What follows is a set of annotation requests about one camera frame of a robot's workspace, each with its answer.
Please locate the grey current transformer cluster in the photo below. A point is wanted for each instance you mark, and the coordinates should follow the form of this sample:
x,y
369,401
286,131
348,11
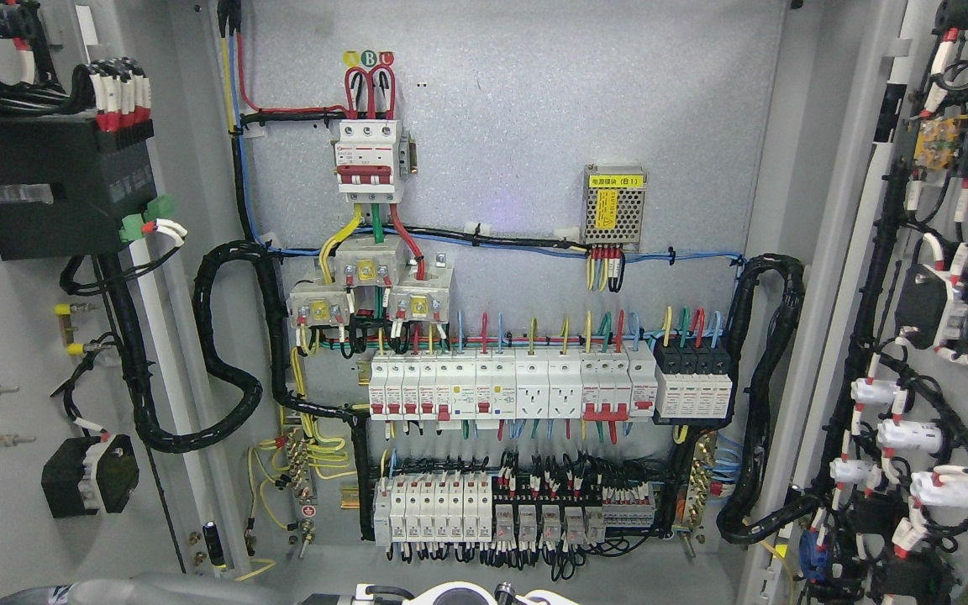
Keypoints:
x,y
371,278

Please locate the lower relay and breaker row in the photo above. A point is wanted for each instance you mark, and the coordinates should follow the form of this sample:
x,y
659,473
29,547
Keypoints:
x,y
506,518

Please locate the metal mesh power supply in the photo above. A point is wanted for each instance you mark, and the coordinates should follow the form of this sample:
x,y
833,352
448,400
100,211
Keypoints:
x,y
614,198

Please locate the black surge protector module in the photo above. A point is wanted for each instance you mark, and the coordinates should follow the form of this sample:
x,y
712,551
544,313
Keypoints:
x,y
694,385

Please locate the red three-pole main breaker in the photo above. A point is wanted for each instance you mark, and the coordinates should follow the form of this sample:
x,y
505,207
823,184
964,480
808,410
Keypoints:
x,y
371,160

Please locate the grey cabinet door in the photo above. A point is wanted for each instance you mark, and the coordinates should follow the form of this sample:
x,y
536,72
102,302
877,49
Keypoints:
x,y
865,468
172,40

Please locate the yellow terminal post pair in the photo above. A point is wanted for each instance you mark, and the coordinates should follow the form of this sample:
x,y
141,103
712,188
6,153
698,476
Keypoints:
x,y
77,324

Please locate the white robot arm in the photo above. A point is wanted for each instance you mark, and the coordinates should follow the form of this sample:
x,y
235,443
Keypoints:
x,y
452,592

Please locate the white socket breaker row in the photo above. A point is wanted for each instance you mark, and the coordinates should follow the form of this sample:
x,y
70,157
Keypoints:
x,y
509,388

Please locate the black digital power meter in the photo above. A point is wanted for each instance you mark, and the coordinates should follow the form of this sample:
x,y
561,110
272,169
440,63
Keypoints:
x,y
68,188

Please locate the rotary selector switch left door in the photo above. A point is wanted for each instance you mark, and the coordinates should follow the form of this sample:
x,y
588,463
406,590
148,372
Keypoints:
x,y
88,475

